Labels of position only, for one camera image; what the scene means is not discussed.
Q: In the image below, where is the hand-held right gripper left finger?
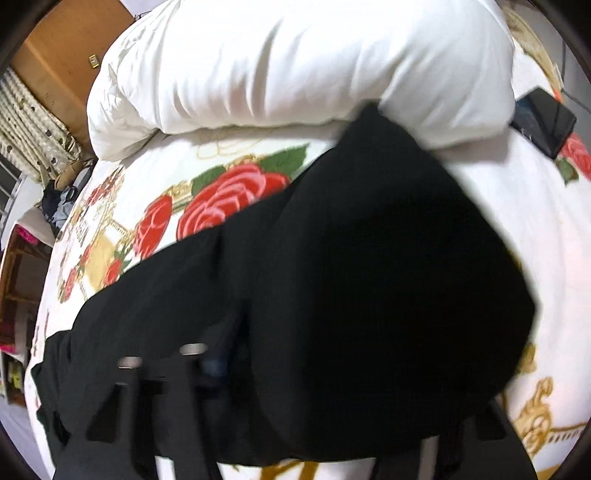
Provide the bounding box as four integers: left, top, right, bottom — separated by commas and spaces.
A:
53, 318, 241, 480

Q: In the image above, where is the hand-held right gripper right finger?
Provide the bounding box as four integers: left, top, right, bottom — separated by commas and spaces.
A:
438, 399, 539, 480

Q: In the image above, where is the black garment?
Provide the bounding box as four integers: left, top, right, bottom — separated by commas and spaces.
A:
30, 102, 539, 467

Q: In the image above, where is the pile of clothes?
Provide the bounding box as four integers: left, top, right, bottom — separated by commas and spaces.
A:
39, 159, 98, 232

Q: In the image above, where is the wooden desk with pink cloth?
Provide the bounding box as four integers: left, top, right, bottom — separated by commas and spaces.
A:
0, 224, 54, 361

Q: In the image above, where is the floral bed sheet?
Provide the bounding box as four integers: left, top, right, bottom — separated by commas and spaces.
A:
25, 46, 591, 480

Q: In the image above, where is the window with bars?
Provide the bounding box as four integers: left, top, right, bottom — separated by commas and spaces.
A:
0, 154, 24, 227

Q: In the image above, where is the dotted curtain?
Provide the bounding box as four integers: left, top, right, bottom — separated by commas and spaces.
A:
0, 69, 86, 185

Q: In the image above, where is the black phone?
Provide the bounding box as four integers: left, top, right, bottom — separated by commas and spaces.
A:
510, 85, 578, 160

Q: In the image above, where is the white puffy jacket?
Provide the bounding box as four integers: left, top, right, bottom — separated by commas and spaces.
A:
87, 0, 518, 162

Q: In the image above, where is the wooden wardrobe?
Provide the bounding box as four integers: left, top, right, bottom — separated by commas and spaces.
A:
9, 0, 134, 144

